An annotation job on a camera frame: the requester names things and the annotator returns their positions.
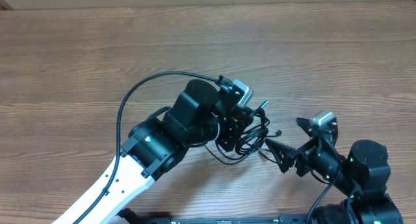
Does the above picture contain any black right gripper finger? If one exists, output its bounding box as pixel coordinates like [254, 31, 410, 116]
[265, 138, 296, 173]
[296, 118, 313, 135]

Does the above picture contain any black usb cable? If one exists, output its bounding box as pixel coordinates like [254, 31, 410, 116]
[203, 99, 283, 166]

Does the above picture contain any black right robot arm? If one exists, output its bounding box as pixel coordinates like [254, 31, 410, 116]
[265, 112, 404, 224]

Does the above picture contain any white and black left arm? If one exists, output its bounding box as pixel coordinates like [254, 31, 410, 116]
[56, 77, 254, 223]

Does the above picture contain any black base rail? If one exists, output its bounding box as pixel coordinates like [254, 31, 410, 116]
[117, 208, 307, 224]

